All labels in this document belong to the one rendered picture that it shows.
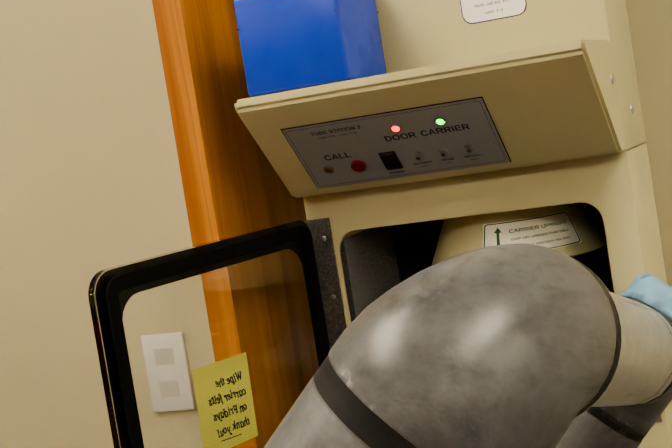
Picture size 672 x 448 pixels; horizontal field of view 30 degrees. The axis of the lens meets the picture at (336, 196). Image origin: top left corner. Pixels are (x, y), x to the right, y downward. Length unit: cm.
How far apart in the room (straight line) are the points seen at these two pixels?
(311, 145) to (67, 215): 82
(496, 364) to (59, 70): 139
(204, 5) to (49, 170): 74
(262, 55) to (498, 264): 56
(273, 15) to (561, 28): 26
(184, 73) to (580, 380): 66
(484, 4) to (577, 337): 60
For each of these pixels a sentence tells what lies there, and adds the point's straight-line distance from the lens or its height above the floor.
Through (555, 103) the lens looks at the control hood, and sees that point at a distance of 107.
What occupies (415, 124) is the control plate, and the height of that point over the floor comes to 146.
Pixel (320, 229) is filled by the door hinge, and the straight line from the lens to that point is 123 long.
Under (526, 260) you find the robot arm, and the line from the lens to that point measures 62.
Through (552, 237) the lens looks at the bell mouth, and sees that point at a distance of 120.
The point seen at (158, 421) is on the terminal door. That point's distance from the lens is 103.
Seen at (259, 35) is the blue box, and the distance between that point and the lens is 113.
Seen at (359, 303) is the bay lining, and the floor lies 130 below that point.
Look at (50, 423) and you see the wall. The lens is 200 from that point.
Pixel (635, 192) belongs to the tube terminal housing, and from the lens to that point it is 115.
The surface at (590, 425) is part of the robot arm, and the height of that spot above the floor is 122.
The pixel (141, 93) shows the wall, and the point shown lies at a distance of 182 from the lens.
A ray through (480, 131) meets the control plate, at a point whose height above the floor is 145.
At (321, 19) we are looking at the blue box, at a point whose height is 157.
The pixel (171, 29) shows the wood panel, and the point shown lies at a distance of 119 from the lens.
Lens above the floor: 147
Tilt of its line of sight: 3 degrees down
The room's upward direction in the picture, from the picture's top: 9 degrees counter-clockwise
